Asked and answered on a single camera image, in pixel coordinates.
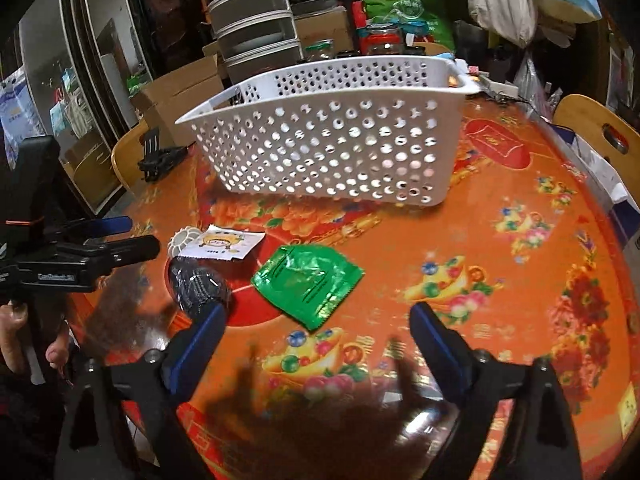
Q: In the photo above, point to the wooden chair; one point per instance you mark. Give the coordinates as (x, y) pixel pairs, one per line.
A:
(605, 143)
(126, 155)

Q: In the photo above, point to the red floral tablecloth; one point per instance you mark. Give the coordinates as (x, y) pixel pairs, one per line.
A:
(525, 257)

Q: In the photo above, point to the white tiered drawer tower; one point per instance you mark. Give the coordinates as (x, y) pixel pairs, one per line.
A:
(254, 36)

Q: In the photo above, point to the dark knitted soft roll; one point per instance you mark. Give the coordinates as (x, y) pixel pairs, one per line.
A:
(197, 288)

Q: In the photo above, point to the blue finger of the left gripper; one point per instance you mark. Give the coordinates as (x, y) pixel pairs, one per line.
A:
(107, 256)
(98, 228)

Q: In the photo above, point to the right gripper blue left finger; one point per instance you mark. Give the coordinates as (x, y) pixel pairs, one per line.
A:
(190, 351)

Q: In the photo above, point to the red lidded glass jar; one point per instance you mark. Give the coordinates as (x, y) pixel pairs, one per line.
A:
(381, 39)

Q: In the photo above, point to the black phone holder stand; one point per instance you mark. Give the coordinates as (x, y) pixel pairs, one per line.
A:
(157, 162)

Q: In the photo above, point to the green shopping bag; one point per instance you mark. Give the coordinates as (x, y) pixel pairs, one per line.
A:
(427, 18)

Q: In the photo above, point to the white perforated plastic basket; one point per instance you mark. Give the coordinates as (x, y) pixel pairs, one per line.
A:
(380, 128)

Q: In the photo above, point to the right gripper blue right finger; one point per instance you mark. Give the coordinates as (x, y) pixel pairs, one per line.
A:
(444, 351)

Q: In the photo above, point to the right wooden chair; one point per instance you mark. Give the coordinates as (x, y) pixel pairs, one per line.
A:
(605, 143)

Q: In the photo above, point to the green foil packet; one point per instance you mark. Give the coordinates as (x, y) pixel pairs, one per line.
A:
(307, 282)

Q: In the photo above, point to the brown cardboard box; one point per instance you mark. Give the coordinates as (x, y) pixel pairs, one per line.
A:
(164, 100)

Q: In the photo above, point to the white cartoon printed packet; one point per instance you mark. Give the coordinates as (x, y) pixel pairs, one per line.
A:
(222, 244)

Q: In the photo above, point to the person left hand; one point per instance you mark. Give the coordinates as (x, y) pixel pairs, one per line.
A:
(13, 318)

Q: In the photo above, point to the white power strip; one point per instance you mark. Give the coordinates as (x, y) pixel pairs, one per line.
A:
(498, 89)

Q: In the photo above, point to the left wooden chair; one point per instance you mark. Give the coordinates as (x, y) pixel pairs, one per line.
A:
(126, 155)

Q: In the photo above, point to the white ribbed round object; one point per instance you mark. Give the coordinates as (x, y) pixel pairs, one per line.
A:
(181, 239)

